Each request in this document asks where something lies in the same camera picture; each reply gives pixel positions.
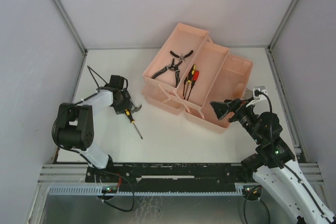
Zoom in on yellow black screwdriver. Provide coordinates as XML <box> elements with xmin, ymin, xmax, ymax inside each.
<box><xmin>183</xmin><ymin>64</ymin><xmax>196</xmax><ymax>99</ymax></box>
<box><xmin>124</xmin><ymin>109</ymin><xmax>143</xmax><ymax>139</ymax></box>

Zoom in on black claw hammer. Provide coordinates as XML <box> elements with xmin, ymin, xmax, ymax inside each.
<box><xmin>130</xmin><ymin>99</ymin><xmax>142</xmax><ymax>114</ymax></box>

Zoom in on beige tool box latch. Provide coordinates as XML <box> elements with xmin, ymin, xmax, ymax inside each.
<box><xmin>242</xmin><ymin>89</ymin><xmax>253</xmax><ymax>100</ymax></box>

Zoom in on red black screwdriver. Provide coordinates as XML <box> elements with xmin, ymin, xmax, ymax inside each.
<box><xmin>186</xmin><ymin>70</ymin><xmax>200</xmax><ymax>101</ymax></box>

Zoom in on pink translucent tool box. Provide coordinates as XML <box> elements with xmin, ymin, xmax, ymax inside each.
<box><xmin>141</xmin><ymin>54</ymin><xmax>254</xmax><ymax>134</ymax></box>

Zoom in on black needle nose pliers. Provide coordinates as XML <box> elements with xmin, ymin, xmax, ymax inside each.
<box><xmin>151</xmin><ymin>58</ymin><xmax>184</xmax><ymax>88</ymax></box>

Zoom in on black handled pliers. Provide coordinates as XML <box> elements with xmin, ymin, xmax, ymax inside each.
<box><xmin>170</xmin><ymin>50</ymin><xmax>194</xmax><ymax>61</ymax></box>

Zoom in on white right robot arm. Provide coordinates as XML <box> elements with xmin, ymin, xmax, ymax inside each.
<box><xmin>210</xmin><ymin>99</ymin><xmax>335</xmax><ymax>223</ymax></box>

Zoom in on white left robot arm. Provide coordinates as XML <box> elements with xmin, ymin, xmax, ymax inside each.
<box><xmin>51</xmin><ymin>75</ymin><xmax>135</xmax><ymax>169</ymax></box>

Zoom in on pink middle cantilever tray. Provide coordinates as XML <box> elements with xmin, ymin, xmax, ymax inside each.
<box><xmin>183</xmin><ymin>42</ymin><xmax>230</xmax><ymax>109</ymax></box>

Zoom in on pink cantilever tray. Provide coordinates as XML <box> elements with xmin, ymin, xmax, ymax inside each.
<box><xmin>183</xmin><ymin>42</ymin><xmax>230</xmax><ymax>109</ymax></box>
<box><xmin>142</xmin><ymin>23</ymin><xmax>209</xmax><ymax>91</ymax></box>

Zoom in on pink upper cantilever tray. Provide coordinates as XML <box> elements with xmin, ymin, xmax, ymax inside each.
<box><xmin>142</xmin><ymin>23</ymin><xmax>209</xmax><ymax>91</ymax></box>

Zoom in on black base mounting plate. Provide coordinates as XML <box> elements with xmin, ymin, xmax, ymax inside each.
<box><xmin>85</xmin><ymin>163</ymin><xmax>255</xmax><ymax>192</ymax></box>

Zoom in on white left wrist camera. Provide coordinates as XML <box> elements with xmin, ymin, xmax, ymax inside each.
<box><xmin>123</xmin><ymin>78</ymin><xmax>129</xmax><ymax>90</ymax></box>

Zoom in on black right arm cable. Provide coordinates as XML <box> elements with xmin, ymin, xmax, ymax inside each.
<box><xmin>243</xmin><ymin>91</ymin><xmax>276</xmax><ymax>222</ymax></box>

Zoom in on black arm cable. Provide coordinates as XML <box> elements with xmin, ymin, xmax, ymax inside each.
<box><xmin>243</xmin><ymin>91</ymin><xmax>276</xmax><ymax>222</ymax></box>
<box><xmin>51</xmin><ymin>65</ymin><xmax>108</xmax><ymax>154</ymax></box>

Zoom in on right aluminium corner post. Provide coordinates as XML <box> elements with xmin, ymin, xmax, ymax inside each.
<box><xmin>267</xmin><ymin>0</ymin><xmax>316</xmax><ymax>51</ymax></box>

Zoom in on aluminium corner post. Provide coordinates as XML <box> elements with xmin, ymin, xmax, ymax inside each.
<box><xmin>36</xmin><ymin>0</ymin><xmax>88</xmax><ymax>54</ymax></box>
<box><xmin>267</xmin><ymin>0</ymin><xmax>316</xmax><ymax>51</ymax></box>

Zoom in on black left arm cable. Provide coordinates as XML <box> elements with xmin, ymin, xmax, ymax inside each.
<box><xmin>51</xmin><ymin>65</ymin><xmax>108</xmax><ymax>154</ymax></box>

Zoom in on aluminium frame rail front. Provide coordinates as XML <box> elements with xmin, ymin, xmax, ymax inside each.
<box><xmin>38</xmin><ymin>163</ymin><xmax>323</xmax><ymax>184</ymax></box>

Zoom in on grey slotted cable duct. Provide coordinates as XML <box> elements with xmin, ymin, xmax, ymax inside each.
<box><xmin>48</xmin><ymin>184</ymin><xmax>254</xmax><ymax>196</ymax></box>

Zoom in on left aluminium corner post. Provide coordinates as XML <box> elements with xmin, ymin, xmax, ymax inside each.
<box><xmin>36</xmin><ymin>0</ymin><xmax>88</xmax><ymax>54</ymax></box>

